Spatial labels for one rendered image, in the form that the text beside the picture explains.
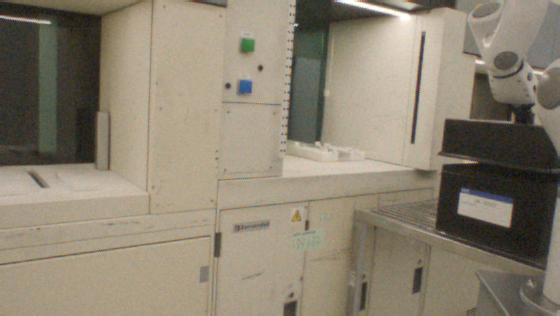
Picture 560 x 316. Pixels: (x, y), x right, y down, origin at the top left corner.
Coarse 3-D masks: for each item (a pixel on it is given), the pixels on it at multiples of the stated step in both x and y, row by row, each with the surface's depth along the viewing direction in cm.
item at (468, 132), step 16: (448, 128) 119; (464, 128) 115; (480, 128) 112; (496, 128) 108; (512, 128) 105; (528, 128) 102; (448, 144) 119; (464, 144) 115; (480, 144) 112; (496, 144) 109; (512, 144) 105; (528, 144) 102; (544, 144) 100; (480, 160) 112; (496, 160) 109; (512, 160) 105; (528, 160) 102; (544, 160) 100
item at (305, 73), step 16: (288, 32) 118; (240, 48) 111; (304, 64) 220; (320, 64) 211; (304, 80) 221; (304, 96) 221; (288, 112) 231; (304, 112) 221; (288, 128) 232; (304, 128) 222; (384, 192) 150; (304, 240) 131; (320, 240) 135
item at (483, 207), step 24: (456, 168) 118; (480, 168) 133; (504, 168) 135; (456, 192) 118; (480, 192) 113; (504, 192) 108; (528, 192) 103; (552, 192) 102; (456, 216) 118; (480, 216) 113; (504, 216) 108; (528, 216) 103; (552, 216) 104; (480, 240) 113; (504, 240) 108; (528, 240) 103
